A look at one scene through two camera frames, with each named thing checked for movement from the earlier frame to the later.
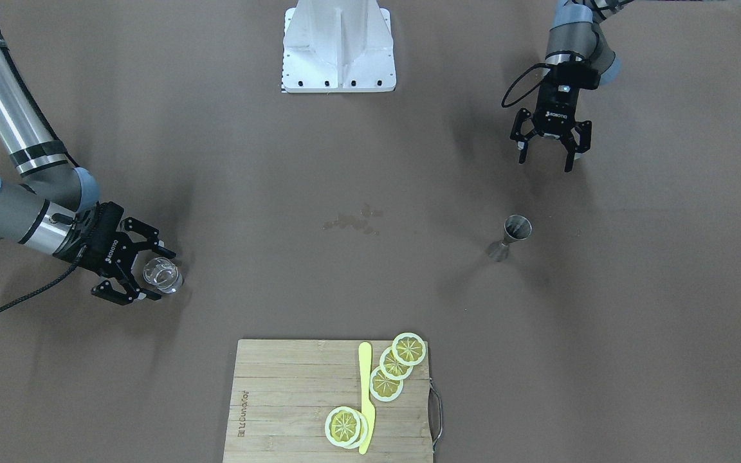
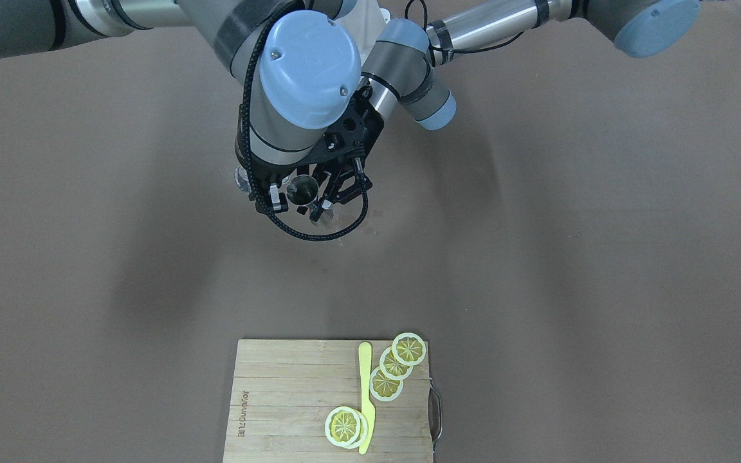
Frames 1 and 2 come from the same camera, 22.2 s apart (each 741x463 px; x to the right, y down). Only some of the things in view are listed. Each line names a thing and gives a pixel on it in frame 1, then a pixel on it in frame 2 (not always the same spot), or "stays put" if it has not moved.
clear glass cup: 163,274 → 242,179
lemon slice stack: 396,363 stays put
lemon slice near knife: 345,427 stays put
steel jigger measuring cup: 516,227 → 302,190
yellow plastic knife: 365,352 stays put
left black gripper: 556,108 → 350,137
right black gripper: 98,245 → 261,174
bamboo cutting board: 281,392 stays put
